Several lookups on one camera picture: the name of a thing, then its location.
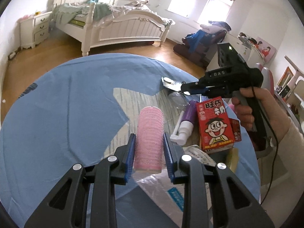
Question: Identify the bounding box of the red milk box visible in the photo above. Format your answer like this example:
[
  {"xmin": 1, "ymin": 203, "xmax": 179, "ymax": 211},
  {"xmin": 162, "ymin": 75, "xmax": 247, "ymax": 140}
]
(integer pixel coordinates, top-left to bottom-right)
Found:
[{"xmin": 196, "ymin": 97, "xmax": 242, "ymax": 154}]

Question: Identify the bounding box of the silver foil wrapper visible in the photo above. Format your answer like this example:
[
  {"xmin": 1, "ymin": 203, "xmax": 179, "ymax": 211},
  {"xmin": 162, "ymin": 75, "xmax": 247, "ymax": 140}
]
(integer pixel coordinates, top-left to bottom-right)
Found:
[{"xmin": 161, "ymin": 77, "xmax": 182, "ymax": 92}]

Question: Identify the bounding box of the person's right forearm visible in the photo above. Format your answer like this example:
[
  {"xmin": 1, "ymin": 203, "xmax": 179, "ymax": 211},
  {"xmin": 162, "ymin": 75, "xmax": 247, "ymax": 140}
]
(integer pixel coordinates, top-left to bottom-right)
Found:
[{"xmin": 260, "ymin": 120, "xmax": 304, "ymax": 228}]

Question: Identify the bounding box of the pile of dark clothes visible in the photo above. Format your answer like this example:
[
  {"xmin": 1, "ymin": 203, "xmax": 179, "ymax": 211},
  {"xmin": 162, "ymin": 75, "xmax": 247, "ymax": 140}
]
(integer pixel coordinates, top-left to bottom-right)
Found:
[{"xmin": 173, "ymin": 21, "xmax": 231, "ymax": 69}]

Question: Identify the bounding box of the white study desk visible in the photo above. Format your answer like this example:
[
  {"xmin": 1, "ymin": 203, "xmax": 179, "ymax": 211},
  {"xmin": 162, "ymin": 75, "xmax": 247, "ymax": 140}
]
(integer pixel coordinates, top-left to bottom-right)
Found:
[{"xmin": 275, "ymin": 56, "xmax": 303, "ymax": 133}]

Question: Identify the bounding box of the purple white pump bottle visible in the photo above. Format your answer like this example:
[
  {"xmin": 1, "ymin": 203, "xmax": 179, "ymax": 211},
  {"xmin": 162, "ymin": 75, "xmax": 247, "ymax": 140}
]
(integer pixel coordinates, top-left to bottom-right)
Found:
[{"xmin": 170, "ymin": 100, "xmax": 198, "ymax": 146}]

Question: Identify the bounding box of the clear plastic bottle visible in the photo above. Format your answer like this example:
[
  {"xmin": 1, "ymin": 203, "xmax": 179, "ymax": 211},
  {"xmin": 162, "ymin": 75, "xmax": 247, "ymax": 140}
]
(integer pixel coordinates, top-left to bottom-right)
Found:
[{"xmin": 167, "ymin": 91, "xmax": 189, "ymax": 110}]

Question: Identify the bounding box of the white wooden bed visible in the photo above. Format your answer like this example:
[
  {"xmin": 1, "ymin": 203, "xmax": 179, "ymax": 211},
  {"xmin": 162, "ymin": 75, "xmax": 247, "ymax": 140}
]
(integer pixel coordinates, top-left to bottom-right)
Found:
[{"xmin": 53, "ymin": 0, "xmax": 175, "ymax": 56}]

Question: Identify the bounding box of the person's right hand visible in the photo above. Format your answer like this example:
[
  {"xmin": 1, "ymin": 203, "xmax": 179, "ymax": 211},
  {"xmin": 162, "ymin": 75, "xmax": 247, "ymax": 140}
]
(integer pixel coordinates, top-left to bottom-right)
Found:
[{"xmin": 232, "ymin": 87, "xmax": 291, "ymax": 144}]

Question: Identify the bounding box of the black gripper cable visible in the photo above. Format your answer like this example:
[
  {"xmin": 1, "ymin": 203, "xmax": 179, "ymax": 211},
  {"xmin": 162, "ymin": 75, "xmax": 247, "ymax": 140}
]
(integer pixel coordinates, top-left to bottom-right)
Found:
[{"xmin": 251, "ymin": 86, "xmax": 280, "ymax": 204}]

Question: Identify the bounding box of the framed child photo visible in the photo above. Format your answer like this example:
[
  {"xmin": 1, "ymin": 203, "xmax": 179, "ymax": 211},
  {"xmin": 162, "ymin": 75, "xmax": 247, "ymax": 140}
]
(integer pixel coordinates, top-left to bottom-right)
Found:
[{"xmin": 255, "ymin": 37, "xmax": 277, "ymax": 63}]

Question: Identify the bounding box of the white nightstand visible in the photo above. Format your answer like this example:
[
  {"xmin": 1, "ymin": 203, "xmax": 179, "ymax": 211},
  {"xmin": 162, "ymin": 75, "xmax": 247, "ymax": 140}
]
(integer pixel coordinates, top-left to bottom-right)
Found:
[{"xmin": 20, "ymin": 12, "xmax": 51, "ymax": 49}]

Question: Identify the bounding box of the pink grey desk chair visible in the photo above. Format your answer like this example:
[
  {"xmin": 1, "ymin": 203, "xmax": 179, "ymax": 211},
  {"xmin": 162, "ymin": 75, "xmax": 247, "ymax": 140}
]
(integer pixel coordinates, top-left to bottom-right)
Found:
[{"xmin": 255, "ymin": 63, "xmax": 275, "ymax": 96}]

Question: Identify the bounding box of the clear plastic bag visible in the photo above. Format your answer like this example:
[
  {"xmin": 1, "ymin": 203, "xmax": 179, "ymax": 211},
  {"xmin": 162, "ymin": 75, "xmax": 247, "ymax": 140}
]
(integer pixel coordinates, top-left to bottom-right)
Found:
[{"xmin": 133, "ymin": 145, "xmax": 216, "ymax": 227}]

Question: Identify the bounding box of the pink hair roller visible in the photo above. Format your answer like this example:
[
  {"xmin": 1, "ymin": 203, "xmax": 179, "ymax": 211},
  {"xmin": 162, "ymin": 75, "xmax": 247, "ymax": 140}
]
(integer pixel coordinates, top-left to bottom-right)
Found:
[{"xmin": 133, "ymin": 106, "xmax": 164, "ymax": 174}]

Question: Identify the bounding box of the blue round tablecloth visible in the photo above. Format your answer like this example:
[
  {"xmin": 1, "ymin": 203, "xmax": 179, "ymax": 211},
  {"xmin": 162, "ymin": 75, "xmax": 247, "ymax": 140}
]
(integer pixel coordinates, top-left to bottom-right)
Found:
[{"xmin": 0, "ymin": 52, "xmax": 261, "ymax": 228}]

